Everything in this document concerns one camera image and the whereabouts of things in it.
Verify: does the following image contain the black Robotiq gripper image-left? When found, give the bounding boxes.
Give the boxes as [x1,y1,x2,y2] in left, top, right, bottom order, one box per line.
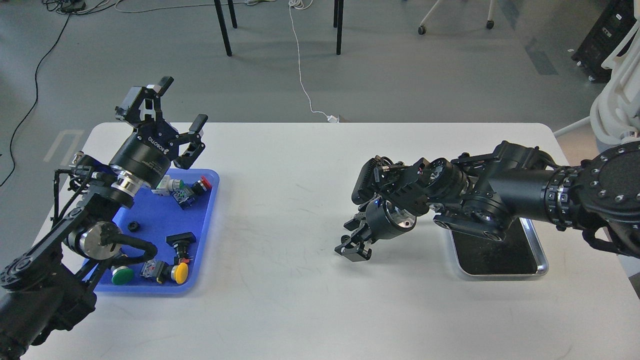
[109,76,209,188]

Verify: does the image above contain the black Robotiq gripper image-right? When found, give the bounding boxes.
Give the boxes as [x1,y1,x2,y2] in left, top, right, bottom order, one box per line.
[334,199,418,262]

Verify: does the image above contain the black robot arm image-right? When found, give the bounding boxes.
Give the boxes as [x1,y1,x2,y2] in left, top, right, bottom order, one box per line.
[334,141,640,262]

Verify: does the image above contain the blue plastic tray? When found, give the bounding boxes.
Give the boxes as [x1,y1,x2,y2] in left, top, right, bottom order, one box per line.
[95,168,220,295]

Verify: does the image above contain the silver metal tray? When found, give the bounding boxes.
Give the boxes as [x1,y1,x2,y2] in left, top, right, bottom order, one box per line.
[449,218,549,281]

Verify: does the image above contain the black table legs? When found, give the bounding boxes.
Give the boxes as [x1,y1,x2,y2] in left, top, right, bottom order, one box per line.
[213,0,345,57]

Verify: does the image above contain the white chair base with casters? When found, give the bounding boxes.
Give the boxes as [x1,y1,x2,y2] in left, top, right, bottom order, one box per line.
[416,0,498,36]

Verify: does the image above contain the white office chair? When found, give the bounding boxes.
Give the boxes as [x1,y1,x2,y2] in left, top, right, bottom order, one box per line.
[553,22,640,152]

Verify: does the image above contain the black equipment case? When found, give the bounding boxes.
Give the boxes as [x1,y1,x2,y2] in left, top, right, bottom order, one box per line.
[571,0,637,83]

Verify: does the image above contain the red push button switch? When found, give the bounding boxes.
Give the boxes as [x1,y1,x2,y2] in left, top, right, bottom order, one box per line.
[190,175,213,196]

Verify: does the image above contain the green white switch block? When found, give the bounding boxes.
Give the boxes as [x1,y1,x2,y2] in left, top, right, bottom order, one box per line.
[151,175,196,209]

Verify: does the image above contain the black push button switch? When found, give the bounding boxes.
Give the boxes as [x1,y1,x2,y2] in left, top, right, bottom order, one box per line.
[166,232,196,265]

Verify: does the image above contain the black cable on floor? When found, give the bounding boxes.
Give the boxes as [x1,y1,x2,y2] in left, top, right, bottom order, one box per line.
[0,0,118,190]

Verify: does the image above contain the yellow push button switch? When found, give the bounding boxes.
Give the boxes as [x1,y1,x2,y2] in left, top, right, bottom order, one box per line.
[168,262,189,285]

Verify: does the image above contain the green push button switch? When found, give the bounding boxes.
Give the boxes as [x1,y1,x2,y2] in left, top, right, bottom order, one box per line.
[110,265,135,286]

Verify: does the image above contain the white cable on floor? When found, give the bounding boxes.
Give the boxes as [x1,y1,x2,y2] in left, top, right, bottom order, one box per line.
[288,0,341,124]

